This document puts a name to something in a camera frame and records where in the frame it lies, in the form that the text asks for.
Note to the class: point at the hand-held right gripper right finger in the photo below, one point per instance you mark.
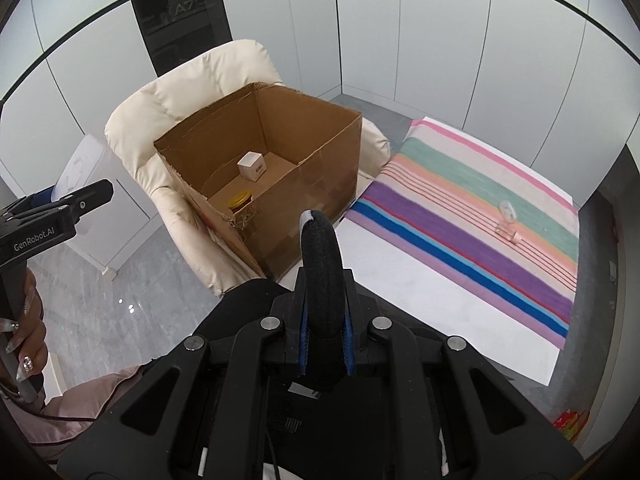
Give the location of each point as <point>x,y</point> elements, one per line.
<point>350,345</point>

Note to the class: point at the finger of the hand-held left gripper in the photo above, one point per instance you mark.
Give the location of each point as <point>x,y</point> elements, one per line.
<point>90,197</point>
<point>40,195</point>

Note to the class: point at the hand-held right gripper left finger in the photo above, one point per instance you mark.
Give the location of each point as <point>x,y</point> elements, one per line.
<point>303,340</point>

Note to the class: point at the yellow-lidded jar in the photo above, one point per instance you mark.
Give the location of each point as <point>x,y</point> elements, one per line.
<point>243,210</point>

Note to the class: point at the brown cardboard box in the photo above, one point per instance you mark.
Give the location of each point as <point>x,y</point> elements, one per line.
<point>320,180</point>

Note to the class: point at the person's left forearm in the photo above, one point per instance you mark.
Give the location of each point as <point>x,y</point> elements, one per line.
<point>75,400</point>

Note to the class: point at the person's left hand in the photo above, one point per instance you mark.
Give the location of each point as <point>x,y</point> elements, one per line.
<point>32,345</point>

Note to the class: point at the striped colourful cloth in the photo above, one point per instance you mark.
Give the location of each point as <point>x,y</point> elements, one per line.
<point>450,220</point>

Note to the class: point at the cream padded armchair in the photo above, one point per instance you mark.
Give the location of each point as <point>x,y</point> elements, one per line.
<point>200,80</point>

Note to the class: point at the small white box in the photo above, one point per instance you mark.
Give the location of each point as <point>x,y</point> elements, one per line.
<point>250,164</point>

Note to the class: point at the dark glass panel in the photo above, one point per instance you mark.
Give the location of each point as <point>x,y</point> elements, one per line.
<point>180,25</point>

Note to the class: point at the small clear glass bottle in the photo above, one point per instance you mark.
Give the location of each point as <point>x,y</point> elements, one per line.
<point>507,230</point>

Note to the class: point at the colourful boxes on floor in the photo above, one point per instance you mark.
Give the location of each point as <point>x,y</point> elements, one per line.
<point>570,420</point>

